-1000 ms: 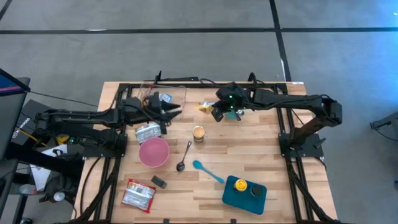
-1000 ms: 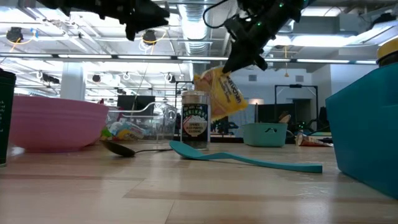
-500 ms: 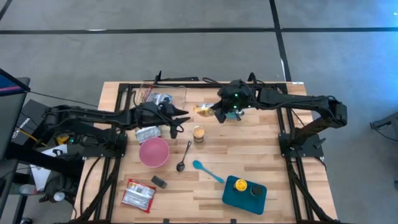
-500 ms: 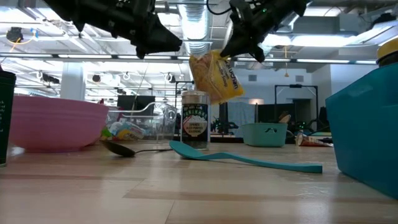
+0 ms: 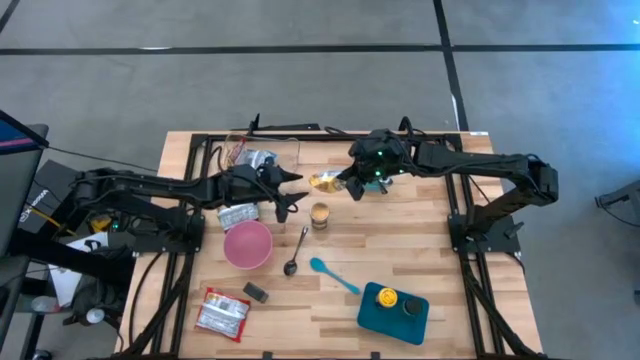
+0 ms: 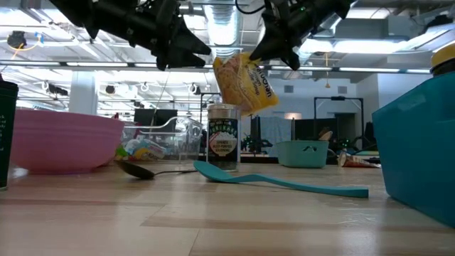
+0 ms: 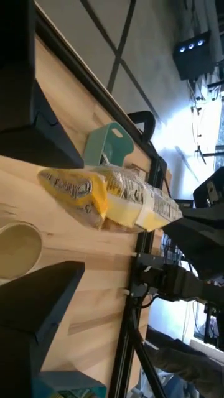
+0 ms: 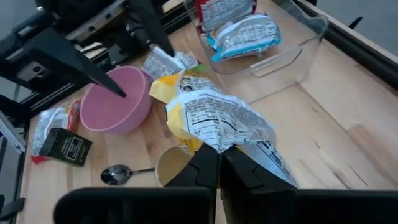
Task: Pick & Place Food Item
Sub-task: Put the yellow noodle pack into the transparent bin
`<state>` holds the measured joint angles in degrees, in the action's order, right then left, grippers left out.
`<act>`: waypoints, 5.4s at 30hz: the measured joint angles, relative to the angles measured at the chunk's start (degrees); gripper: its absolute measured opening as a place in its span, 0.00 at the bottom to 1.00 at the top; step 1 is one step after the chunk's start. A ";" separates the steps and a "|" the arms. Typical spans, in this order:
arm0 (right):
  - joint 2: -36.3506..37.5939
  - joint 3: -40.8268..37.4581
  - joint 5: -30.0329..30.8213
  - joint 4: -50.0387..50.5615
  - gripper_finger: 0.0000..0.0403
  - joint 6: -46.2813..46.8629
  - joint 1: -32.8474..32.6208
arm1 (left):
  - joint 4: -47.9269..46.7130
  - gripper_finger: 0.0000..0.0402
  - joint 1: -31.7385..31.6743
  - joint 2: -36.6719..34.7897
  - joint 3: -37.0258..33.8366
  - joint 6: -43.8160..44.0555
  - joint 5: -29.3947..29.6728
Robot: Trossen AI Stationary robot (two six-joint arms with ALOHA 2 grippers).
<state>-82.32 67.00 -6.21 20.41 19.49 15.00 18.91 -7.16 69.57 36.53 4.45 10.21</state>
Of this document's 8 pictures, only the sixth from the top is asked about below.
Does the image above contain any teal plastic bin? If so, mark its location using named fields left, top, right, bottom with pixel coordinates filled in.
left=371, top=70, right=455, bottom=230

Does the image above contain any teal silicone spatula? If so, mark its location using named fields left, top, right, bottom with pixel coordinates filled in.
left=192, top=160, right=370, bottom=199

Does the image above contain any blue edged ramen noodle pack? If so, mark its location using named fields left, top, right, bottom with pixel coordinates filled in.
left=124, top=137, right=167, bottom=161

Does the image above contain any black ceiling device yellow cable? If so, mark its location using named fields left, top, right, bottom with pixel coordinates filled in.
left=6, top=30, right=28, bottom=50

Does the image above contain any grey blue cloth panel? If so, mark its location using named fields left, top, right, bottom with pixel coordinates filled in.
left=258, top=116, right=294, bottom=149

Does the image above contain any black spoon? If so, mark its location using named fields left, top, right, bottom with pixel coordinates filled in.
left=112, top=159, right=198, bottom=181

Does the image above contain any yellow ramen noodle pack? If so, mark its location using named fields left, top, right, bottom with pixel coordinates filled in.
left=212, top=52, right=280, bottom=117

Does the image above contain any wide silver ventilation duct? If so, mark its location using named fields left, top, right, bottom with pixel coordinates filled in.
left=203, top=0, right=246, bottom=104

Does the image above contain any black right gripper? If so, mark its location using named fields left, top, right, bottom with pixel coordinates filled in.
left=248, top=0, right=353, bottom=72

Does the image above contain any white pillar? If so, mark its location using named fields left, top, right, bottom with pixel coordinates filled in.
left=68, top=70, right=99, bottom=116

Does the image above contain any long ceiling light strip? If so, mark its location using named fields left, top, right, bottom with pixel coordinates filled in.
left=0, top=60, right=449, bottom=75

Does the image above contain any dark small box white print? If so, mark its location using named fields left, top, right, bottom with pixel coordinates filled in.
left=0, top=72, right=19, bottom=191

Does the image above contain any tan-lid furikake seasoning jar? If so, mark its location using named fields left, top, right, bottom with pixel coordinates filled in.
left=206, top=103, right=243, bottom=172

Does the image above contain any teal cutting board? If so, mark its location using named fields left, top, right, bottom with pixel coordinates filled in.
left=276, top=139, right=330, bottom=169

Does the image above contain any pink plastic bowl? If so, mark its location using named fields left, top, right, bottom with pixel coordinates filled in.
left=9, top=109, right=126, bottom=176

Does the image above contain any clear plastic container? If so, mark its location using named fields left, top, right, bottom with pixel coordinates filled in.
left=120, top=116, right=204, bottom=164

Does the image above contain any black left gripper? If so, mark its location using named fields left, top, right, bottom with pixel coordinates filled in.
left=131, top=0, right=213, bottom=71

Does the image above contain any black background monitor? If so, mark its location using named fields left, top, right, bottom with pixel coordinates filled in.
left=133, top=108, right=178, bottom=133

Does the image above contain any brown food packet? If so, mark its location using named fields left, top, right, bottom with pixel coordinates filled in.
left=336, top=150, right=382, bottom=169

